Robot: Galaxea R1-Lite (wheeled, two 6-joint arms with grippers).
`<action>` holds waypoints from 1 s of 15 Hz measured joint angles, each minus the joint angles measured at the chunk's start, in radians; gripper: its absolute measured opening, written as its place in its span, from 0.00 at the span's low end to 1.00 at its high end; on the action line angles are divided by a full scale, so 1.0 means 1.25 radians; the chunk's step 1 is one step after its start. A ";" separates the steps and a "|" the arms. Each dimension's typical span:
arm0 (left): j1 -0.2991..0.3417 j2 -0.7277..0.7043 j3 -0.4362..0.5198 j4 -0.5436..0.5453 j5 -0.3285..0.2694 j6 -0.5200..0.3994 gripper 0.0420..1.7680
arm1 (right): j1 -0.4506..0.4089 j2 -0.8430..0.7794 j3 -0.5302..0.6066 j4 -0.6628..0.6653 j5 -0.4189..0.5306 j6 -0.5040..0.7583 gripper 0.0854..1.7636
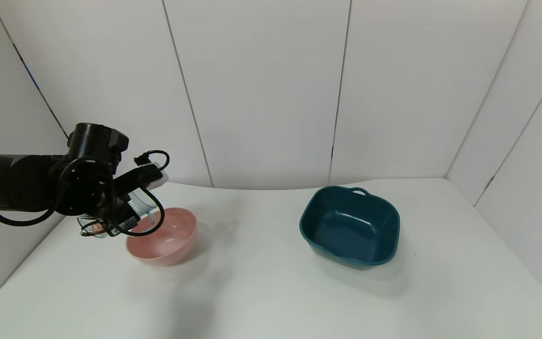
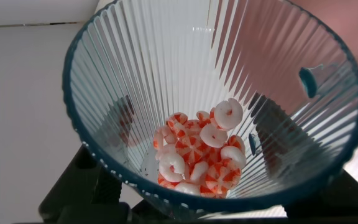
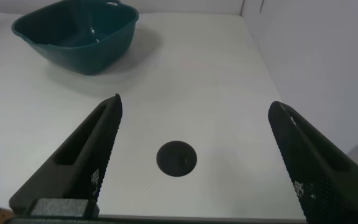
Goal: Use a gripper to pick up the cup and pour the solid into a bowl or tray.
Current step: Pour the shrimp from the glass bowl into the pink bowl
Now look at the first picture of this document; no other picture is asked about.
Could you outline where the dark teal plastic basin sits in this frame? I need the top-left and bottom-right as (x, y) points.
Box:
(299, 186), (400, 270)

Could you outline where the clear blue ribbed cup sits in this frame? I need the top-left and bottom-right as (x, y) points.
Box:
(77, 188), (159, 240)

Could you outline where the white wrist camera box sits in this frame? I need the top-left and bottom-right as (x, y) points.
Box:
(137, 162), (169, 191)

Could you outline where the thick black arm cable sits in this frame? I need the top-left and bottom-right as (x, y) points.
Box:
(0, 206), (61, 227)

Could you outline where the pink plastic bowl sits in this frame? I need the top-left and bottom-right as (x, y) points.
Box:
(126, 208), (198, 267)

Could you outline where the black camera cable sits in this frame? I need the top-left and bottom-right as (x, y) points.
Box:
(134, 150), (171, 174)

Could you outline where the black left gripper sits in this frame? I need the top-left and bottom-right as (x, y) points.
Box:
(96, 196), (141, 237)

